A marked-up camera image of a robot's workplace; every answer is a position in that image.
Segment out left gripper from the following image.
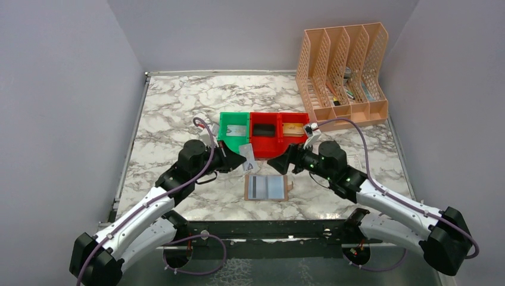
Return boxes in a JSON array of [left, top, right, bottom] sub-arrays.
[[192, 140, 247, 181]]

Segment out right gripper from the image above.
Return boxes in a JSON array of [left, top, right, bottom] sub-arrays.
[[268, 138, 334, 181]]

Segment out silver credit card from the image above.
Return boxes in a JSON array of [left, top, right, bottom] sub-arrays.
[[239, 143, 259, 172]]

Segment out red plastic bin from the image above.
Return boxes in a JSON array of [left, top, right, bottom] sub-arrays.
[[250, 112, 280, 160], [280, 113, 309, 150]]

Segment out tan leather card holder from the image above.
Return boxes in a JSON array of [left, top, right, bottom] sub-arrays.
[[244, 175, 294, 201]]

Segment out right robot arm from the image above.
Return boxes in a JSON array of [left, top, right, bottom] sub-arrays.
[[267, 141, 476, 276]]

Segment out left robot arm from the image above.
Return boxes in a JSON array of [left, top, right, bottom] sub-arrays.
[[69, 139, 246, 285]]

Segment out gold cards stack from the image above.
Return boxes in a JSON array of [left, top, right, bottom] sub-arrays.
[[282, 123, 305, 137]]

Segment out silver card in green bin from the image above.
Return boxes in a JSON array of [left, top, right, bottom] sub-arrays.
[[225, 125, 249, 137]]

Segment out black cards stack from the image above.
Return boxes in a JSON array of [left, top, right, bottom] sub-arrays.
[[252, 123, 276, 137]]

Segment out green plastic bin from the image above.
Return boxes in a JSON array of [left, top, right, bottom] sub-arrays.
[[217, 112, 250, 153]]

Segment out white small box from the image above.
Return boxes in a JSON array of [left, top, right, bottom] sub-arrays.
[[350, 154, 366, 172]]

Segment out peach file organizer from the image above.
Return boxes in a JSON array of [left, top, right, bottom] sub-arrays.
[[295, 22, 388, 131]]

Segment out items in organizer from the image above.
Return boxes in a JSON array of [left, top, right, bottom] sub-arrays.
[[323, 66, 376, 106]]

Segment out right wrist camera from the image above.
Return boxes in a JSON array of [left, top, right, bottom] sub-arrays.
[[303, 123, 322, 149]]

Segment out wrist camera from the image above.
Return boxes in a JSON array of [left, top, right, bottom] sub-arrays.
[[303, 123, 322, 149], [194, 120, 220, 149]]

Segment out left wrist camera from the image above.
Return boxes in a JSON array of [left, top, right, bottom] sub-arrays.
[[194, 120, 220, 149]]

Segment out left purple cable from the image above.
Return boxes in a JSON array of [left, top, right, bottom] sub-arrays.
[[76, 117, 227, 286]]

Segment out purple cable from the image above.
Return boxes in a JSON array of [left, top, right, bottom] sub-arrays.
[[76, 117, 227, 286], [315, 117, 480, 273]]

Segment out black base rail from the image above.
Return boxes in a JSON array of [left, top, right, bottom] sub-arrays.
[[163, 219, 372, 262]]

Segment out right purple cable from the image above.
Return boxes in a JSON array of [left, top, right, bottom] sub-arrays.
[[315, 117, 480, 273]]

